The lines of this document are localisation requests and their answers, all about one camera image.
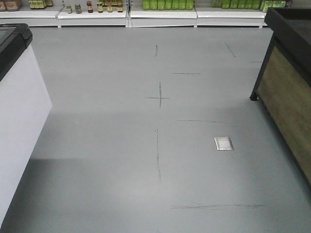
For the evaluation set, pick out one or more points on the metal floor outlet plate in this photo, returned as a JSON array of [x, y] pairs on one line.
[[223, 143]]

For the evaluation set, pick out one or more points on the white chest freezer black lid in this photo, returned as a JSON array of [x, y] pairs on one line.
[[24, 106]]

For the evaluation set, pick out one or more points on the black wood produce display table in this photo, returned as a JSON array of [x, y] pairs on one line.
[[283, 84]]

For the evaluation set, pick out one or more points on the white store shelf unit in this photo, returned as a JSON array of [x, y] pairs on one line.
[[74, 13]]

